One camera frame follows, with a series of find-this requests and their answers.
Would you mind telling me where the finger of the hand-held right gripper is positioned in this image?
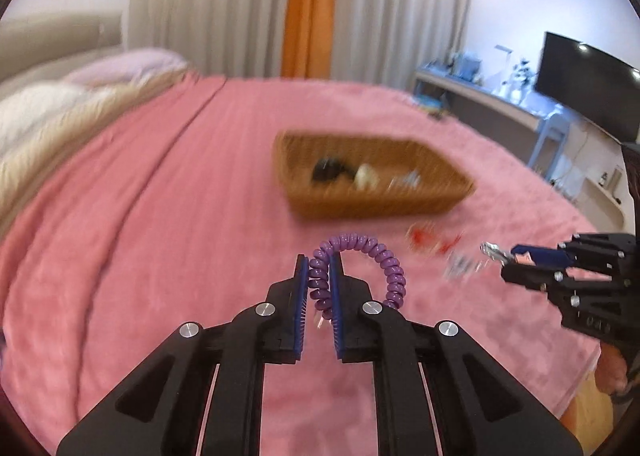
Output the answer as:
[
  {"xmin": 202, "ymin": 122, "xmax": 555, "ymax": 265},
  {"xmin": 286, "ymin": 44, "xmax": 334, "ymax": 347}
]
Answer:
[
  {"xmin": 501, "ymin": 262, "xmax": 568, "ymax": 294},
  {"xmin": 510, "ymin": 244, "xmax": 568, "ymax": 268}
]

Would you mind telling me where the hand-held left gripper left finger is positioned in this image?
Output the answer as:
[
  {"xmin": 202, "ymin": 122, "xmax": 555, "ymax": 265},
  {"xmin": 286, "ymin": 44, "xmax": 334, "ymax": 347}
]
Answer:
[{"xmin": 56, "ymin": 255, "xmax": 308, "ymax": 456}]

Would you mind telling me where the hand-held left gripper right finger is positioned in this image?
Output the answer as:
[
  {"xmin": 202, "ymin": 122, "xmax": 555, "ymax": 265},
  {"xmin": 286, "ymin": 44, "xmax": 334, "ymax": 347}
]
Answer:
[{"xmin": 327, "ymin": 252, "xmax": 584, "ymax": 456}]

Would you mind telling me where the silver metal hair clip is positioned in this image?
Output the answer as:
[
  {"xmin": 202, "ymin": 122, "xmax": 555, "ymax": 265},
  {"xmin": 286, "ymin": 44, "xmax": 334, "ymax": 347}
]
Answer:
[{"xmin": 479, "ymin": 242, "xmax": 514, "ymax": 265}]

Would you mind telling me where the purple spiral hair tie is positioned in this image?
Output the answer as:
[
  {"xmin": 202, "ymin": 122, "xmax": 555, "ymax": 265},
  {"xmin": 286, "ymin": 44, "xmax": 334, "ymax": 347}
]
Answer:
[{"xmin": 307, "ymin": 233, "xmax": 406, "ymax": 322}]

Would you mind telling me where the woven wicker basket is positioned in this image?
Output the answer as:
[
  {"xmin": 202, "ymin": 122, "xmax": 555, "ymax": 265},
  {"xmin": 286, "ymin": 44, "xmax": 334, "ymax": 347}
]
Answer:
[{"xmin": 272, "ymin": 133, "xmax": 477, "ymax": 220}]

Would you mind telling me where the small silver jewelry piece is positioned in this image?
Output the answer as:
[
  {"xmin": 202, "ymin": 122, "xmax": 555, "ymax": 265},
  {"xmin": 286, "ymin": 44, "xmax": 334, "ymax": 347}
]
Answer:
[{"xmin": 444, "ymin": 253, "xmax": 484, "ymax": 280}]

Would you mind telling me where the person's right hand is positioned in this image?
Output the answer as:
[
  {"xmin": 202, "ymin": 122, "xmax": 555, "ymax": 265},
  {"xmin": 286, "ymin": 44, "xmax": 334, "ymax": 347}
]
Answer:
[{"xmin": 596, "ymin": 342, "xmax": 629, "ymax": 395}]

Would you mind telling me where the red hair clip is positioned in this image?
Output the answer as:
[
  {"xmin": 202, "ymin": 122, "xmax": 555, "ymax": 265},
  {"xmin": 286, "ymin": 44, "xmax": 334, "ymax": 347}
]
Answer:
[{"xmin": 407, "ymin": 223, "xmax": 464, "ymax": 255}]

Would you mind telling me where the light blue chair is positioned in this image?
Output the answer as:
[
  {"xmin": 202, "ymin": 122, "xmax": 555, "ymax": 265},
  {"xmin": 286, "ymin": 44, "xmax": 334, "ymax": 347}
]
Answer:
[{"xmin": 528, "ymin": 105, "xmax": 577, "ymax": 178}]

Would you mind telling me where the white hair accessory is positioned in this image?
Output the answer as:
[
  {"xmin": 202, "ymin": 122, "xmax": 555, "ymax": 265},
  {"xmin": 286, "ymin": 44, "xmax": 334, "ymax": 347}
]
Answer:
[{"xmin": 353, "ymin": 163, "xmax": 379, "ymax": 189}]

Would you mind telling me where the black hair accessory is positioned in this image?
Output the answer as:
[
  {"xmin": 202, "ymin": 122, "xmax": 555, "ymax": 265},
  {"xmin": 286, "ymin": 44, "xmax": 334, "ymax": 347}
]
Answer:
[{"xmin": 311, "ymin": 158, "xmax": 352, "ymax": 186}]

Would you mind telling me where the long white desk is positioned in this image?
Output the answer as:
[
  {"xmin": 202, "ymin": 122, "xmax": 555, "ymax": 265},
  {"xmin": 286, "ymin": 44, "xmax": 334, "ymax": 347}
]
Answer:
[{"xmin": 413, "ymin": 66, "xmax": 547, "ymax": 138}]

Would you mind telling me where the pink fleece blanket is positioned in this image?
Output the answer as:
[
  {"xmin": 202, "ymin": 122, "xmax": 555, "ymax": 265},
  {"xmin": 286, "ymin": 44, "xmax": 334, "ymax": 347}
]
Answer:
[{"xmin": 0, "ymin": 75, "xmax": 602, "ymax": 456}]

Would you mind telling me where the black television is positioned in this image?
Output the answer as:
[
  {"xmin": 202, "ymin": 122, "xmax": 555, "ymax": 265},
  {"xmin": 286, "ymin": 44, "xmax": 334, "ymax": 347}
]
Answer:
[{"xmin": 533, "ymin": 31, "xmax": 640, "ymax": 143}]

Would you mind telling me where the white desk lamp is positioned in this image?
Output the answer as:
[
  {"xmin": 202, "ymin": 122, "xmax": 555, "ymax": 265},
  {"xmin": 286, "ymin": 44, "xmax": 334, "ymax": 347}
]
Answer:
[{"xmin": 494, "ymin": 43, "xmax": 517, "ymax": 90}]

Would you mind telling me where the beige duvet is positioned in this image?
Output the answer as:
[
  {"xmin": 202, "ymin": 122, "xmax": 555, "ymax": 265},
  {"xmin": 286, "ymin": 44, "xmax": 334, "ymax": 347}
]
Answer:
[{"xmin": 0, "ymin": 70, "xmax": 203, "ymax": 239}]

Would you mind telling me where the pink pillow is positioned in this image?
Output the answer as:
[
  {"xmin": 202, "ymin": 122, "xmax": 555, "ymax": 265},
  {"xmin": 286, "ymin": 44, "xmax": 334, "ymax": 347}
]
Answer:
[{"xmin": 64, "ymin": 48, "xmax": 190, "ymax": 87}]

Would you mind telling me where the orange curtain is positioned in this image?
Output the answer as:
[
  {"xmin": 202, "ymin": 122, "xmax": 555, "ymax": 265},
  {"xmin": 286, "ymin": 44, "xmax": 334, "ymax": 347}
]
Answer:
[{"xmin": 281, "ymin": 0, "xmax": 344, "ymax": 79}]

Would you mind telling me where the white curtain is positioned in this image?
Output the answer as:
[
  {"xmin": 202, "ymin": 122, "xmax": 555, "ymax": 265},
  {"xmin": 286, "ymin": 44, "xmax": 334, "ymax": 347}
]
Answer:
[{"xmin": 128, "ymin": 0, "xmax": 474, "ymax": 88}]

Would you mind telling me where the white pillow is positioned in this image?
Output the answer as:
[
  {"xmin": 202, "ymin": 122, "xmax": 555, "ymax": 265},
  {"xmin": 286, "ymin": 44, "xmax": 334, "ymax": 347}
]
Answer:
[{"xmin": 0, "ymin": 81, "xmax": 93, "ymax": 153}]

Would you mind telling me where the beige headboard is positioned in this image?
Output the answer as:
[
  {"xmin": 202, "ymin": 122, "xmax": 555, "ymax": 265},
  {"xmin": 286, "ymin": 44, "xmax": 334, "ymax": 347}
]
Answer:
[{"xmin": 0, "ymin": 10, "xmax": 124, "ymax": 81}]

